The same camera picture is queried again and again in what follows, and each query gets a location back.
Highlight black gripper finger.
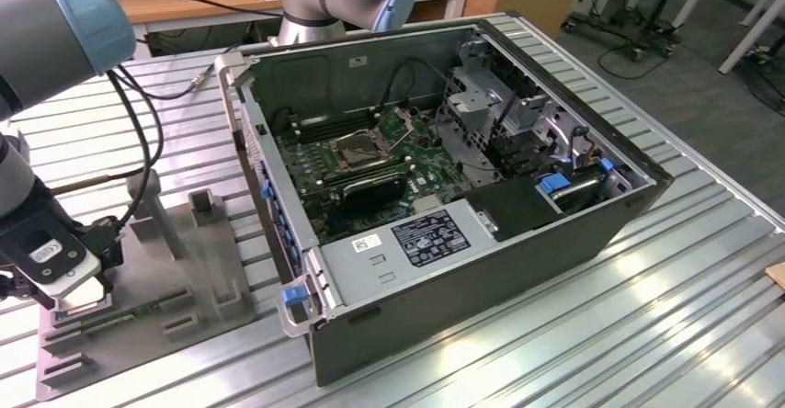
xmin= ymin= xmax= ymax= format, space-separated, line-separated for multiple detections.
xmin=90 ymin=235 xmax=128 ymax=306
xmin=0 ymin=267 xmax=56 ymax=311

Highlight silver square CPU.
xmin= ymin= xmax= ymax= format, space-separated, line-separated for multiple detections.
xmin=54 ymin=288 xmax=110 ymax=317

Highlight CPU socket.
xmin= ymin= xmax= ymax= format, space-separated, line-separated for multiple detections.
xmin=328 ymin=134 xmax=393 ymax=170

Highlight grey plastic parts rack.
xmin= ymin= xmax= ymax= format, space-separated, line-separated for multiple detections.
xmin=34 ymin=168 xmax=258 ymax=402

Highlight green RAM stick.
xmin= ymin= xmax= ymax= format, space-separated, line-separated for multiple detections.
xmin=82 ymin=300 xmax=164 ymax=335

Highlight blue case latch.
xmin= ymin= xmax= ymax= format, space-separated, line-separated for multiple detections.
xmin=278 ymin=286 xmax=308 ymax=309

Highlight grey power supply unit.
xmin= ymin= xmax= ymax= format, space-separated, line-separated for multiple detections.
xmin=309 ymin=196 xmax=497 ymax=317

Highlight green motherboard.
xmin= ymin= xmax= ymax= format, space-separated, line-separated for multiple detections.
xmin=272 ymin=107 xmax=491 ymax=239

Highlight black open PC case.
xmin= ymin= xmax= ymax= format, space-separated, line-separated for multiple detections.
xmin=213 ymin=11 xmax=672 ymax=387

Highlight silver drive cage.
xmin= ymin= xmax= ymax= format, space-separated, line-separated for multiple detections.
xmin=437 ymin=65 xmax=521 ymax=182

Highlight black plastic shroud box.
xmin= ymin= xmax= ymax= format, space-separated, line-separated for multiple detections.
xmin=461 ymin=180 xmax=568 ymax=244

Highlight black wheeled cart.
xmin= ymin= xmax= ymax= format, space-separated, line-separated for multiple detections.
xmin=563 ymin=0 xmax=682 ymax=63

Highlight brown cardboard piece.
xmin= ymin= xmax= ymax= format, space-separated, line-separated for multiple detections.
xmin=762 ymin=260 xmax=785 ymax=297

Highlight white table legs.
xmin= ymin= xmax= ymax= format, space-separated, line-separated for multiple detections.
xmin=716 ymin=0 xmax=785 ymax=76

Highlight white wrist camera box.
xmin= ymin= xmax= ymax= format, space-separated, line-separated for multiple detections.
xmin=41 ymin=258 xmax=105 ymax=311

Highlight black camera bracket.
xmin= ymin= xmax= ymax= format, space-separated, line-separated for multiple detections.
xmin=10 ymin=226 xmax=90 ymax=286

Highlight black camera cable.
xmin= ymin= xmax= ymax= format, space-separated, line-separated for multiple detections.
xmin=76 ymin=65 xmax=166 ymax=246

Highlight thin cable with metal plug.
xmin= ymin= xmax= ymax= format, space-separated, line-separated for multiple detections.
xmin=109 ymin=44 xmax=246 ymax=102

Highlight metal socket cover frame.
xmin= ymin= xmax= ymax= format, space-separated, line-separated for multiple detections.
xmin=372 ymin=107 xmax=421 ymax=150

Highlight black internal case cable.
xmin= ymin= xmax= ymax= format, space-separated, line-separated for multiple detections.
xmin=376 ymin=60 xmax=459 ymax=110

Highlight black floor cable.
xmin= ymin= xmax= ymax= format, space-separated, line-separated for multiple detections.
xmin=596 ymin=44 xmax=670 ymax=81

